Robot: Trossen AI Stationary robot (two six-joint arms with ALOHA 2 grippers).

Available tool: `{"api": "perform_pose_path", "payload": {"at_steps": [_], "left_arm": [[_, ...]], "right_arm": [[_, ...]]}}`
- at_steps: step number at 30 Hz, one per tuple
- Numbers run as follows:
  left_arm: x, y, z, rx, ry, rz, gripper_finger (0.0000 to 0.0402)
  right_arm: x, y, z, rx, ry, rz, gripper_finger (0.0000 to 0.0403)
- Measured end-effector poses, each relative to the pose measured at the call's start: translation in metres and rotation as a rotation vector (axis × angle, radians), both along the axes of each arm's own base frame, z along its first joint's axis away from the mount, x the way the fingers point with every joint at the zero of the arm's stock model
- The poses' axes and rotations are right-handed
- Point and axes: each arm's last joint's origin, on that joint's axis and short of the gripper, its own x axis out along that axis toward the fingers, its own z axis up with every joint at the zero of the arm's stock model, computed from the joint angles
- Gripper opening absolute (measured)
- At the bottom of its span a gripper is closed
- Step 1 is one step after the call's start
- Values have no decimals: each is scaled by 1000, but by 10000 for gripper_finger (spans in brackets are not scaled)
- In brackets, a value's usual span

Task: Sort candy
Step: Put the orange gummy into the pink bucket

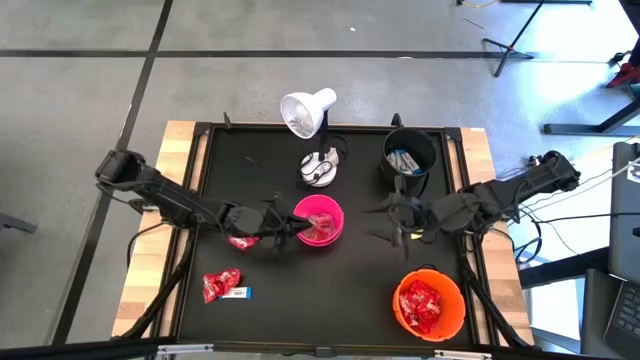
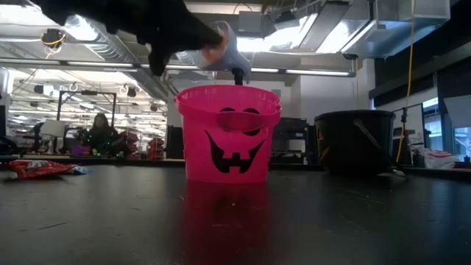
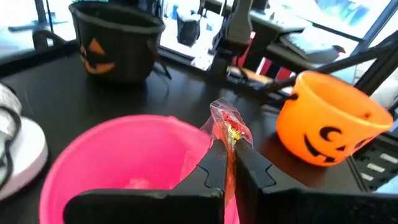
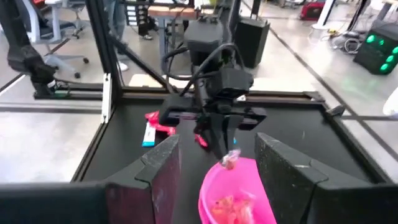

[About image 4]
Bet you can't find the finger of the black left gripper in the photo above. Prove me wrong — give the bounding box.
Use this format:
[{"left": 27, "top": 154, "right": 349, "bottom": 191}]
[
  {"left": 195, "top": 114, "right": 227, "bottom": 160},
  {"left": 226, "top": 115, "right": 244, "bottom": 153}
]

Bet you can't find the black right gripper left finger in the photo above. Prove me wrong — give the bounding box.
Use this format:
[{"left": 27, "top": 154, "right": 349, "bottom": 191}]
[{"left": 0, "top": 135, "right": 182, "bottom": 224}]

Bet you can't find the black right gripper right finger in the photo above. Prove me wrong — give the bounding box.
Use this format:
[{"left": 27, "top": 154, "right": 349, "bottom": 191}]
[{"left": 254, "top": 133, "right": 398, "bottom": 224}]

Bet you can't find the clear brown candy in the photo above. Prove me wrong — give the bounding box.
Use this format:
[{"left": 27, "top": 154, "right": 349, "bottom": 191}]
[
  {"left": 220, "top": 149, "right": 242, "bottom": 170},
  {"left": 210, "top": 194, "right": 256, "bottom": 224}
]

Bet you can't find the pink pumpkin face bucket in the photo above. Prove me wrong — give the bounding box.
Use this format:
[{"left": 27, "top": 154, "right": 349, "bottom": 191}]
[{"left": 198, "top": 157, "right": 277, "bottom": 224}]

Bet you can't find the person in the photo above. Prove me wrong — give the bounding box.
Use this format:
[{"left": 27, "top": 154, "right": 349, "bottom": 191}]
[
  {"left": 104, "top": 0, "right": 130, "bottom": 73},
  {"left": 136, "top": 15, "right": 156, "bottom": 41}
]

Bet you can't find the wooden top table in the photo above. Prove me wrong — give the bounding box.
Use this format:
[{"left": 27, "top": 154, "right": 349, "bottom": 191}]
[{"left": 147, "top": 4, "right": 200, "bottom": 60}]

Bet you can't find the red bag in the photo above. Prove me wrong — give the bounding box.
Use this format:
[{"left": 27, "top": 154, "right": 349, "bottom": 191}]
[{"left": 299, "top": 1, "right": 326, "bottom": 22}]

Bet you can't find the white floor stand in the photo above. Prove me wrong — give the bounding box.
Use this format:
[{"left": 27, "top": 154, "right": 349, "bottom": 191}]
[{"left": 310, "top": 0, "right": 337, "bottom": 31}]

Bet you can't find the white office chair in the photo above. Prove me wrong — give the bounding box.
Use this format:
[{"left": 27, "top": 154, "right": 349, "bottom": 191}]
[{"left": 12, "top": 0, "right": 91, "bottom": 79}]

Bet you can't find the green lit computer tower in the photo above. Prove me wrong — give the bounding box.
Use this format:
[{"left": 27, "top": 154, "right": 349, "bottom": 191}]
[{"left": 353, "top": 20, "right": 398, "bottom": 76}]

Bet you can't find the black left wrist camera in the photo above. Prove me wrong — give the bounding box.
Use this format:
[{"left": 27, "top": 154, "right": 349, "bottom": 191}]
[{"left": 205, "top": 67, "right": 254, "bottom": 101}]

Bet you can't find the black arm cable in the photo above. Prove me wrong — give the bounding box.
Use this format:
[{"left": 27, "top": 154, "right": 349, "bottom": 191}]
[{"left": 160, "top": 42, "right": 247, "bottom": 96}]

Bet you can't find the black diagonal frame strut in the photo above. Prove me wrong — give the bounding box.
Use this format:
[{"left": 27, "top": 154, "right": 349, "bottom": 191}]
[{"left": 108, "top": 34, "right": 175, "bottom": 94}]

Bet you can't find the black frame post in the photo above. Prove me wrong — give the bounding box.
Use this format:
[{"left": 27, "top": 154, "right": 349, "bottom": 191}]
[{"left": 85, "top": 0, "right": 123, "bottom": 106}]

